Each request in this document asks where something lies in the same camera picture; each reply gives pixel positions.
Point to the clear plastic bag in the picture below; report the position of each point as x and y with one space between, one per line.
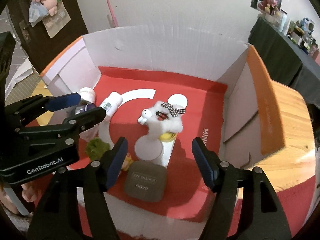
37 13

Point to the pink rabbit plush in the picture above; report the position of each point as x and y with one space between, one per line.
268 1

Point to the white cylindrical jar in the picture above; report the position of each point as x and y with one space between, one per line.
87 93

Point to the orange and white cardboard box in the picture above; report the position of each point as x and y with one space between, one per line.
175 55

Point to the white fluffy plush toy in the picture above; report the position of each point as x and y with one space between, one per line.
160 125

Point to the green plush toy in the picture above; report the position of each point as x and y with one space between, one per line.
96 148

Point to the cluster of bottles and boxes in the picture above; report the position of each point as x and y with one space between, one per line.
300 32

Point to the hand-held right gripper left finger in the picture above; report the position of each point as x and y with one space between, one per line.
116 165

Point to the beige hanging organiser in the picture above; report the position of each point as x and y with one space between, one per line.
57 22

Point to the white paper sheet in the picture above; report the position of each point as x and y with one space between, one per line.
20 72

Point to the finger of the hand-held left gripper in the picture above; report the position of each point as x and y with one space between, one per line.
62 101
87 116

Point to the pink plush toy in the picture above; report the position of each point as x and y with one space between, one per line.
50 5

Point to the small doll figure toy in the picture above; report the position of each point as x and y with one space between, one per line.
127 162

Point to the clear plastic box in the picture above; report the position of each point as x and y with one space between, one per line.
88 132

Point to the yellow bottle cap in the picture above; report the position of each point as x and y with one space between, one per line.
168 137

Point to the red knitted mat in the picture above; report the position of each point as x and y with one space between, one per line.
295 205

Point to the grey eyeshadow case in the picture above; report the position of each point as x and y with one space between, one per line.
146 180

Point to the white bottle with barcode label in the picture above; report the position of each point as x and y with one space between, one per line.
112 102

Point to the dark blue bottle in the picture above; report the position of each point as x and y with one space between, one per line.
83 109

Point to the side table with dark cloth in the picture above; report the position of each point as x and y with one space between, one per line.
282 55

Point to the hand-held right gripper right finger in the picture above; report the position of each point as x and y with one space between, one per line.
203 165

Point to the person's left hand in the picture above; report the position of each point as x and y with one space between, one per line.
28 192

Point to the pink stick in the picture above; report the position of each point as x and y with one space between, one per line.
112 13

